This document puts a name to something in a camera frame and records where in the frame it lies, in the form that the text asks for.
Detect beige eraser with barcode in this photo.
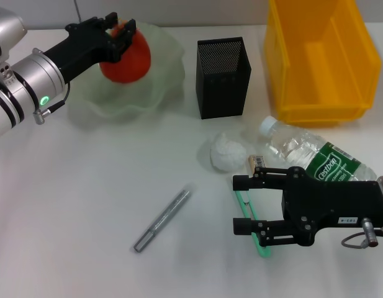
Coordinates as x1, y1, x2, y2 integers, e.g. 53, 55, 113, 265
247, 154, 267, 176

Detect left gripper cable with plug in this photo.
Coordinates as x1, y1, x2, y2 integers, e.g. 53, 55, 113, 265
34, 81, 71, 125

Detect black mesh pen holder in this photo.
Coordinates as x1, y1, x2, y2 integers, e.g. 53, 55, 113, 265
195, 37, 253, 120

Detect yellow plastic bin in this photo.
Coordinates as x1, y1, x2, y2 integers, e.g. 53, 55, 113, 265
263, 0, 383, 127

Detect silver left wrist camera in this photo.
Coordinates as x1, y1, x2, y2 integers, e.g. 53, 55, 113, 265
0, 8, 29, 65

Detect grey pen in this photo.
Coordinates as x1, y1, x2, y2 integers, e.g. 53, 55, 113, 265
132, 183, 194, 254

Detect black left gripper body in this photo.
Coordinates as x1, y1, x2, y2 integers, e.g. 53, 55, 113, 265
43, 17, 121, 84

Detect orange fruit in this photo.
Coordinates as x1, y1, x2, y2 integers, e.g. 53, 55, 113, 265
99, 19, 153, 85

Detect green thread snips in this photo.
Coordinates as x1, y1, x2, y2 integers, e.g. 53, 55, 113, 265
233, 188, 271, 259

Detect gripper cable with plug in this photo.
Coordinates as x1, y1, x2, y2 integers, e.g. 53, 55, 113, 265
34, 81, 71, 125
340, 217, 380, 250

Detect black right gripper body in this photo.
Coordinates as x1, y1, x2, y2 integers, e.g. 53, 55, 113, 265
281, 166, 383, 248

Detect pale green wavy fruit plate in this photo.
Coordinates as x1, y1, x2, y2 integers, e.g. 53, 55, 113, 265
66, 21, 187, 121

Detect white paper ball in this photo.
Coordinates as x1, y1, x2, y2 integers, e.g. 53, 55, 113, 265
209, 132, 246, 171

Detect right gripper cable with plug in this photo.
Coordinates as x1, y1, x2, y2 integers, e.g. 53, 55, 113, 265
340, 217, 380, 250

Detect clear bottle with green label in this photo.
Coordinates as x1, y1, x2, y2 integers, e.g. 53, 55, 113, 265
258, 115, 379, 184

